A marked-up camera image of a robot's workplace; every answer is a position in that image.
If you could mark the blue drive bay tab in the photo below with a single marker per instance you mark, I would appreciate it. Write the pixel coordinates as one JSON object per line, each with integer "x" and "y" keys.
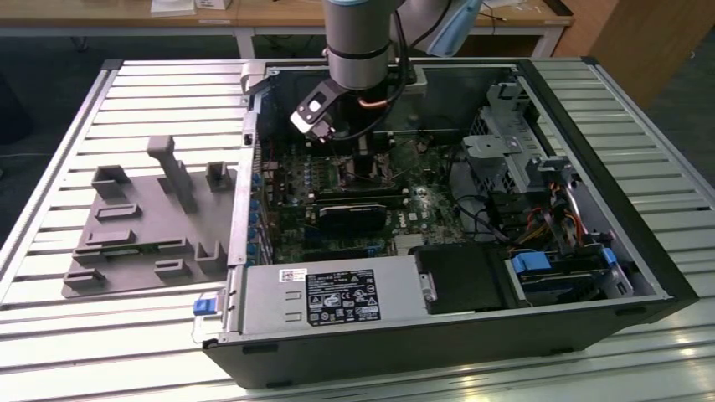
{"x": 607, "y": 256}

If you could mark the black RAM sticks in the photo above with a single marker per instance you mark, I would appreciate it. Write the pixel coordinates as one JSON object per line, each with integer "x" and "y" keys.
{"x": 363, "y": 196}

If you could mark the black open PC case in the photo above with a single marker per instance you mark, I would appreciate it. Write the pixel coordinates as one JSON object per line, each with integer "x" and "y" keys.
{"x": 503, "y": 335}

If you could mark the grey parts rack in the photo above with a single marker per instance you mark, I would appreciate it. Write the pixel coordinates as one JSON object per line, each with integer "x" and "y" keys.
{"x": 151, "y": 226}

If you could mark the green motherboard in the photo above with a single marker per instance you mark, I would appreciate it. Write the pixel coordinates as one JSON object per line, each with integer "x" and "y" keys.
{"x": 425, "y": 209}

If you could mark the blue disk carrier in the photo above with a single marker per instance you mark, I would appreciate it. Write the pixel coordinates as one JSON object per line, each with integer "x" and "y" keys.
{"x": 531, "y": 261}

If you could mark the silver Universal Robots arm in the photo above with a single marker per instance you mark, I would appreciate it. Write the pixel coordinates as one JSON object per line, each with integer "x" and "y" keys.
{"x": 358, "y": 42}

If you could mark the silver power supply unit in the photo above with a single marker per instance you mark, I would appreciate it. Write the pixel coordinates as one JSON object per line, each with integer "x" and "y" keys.
{"x": 269, "y": 293}

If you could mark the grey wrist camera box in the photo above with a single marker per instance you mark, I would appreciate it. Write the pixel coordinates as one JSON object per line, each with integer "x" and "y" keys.
{"x": 414, "y": 77}

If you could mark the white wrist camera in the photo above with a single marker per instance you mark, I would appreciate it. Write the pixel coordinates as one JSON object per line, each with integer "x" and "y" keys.
{"x": 313, "y": 111}

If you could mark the CPU socket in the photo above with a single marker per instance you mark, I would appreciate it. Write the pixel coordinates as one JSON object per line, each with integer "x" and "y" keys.
{"x": 343, "y": 176}

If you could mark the wooden desk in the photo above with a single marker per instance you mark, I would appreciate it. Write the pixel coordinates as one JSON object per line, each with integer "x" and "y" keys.
{"x": 113, "y": 23}

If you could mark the black drive bay cover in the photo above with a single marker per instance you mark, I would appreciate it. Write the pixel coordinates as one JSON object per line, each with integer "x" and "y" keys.
{"x": 463, "y": 276}

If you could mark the wooden cabinet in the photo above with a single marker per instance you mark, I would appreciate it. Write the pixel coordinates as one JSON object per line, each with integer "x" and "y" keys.
{"x": 642, "y": 42}

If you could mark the small silver heat sink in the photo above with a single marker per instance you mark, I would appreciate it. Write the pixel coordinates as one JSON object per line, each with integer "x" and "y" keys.
{"x": 409, "y": 243}

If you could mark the blue case latch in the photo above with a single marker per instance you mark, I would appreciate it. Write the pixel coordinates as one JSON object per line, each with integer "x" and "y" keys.
{"x": 203, "y": 306}

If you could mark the grey metal drive cage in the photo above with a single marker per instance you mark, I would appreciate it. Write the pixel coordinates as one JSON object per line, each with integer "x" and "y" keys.
{"x": 503, "y": 155}

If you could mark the black graphics card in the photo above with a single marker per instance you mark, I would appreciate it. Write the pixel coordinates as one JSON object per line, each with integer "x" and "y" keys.
{"x": 353, "y": 218}

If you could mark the white box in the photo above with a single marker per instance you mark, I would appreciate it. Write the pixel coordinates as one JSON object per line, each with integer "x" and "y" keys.
{"x": 174, "y": 7}

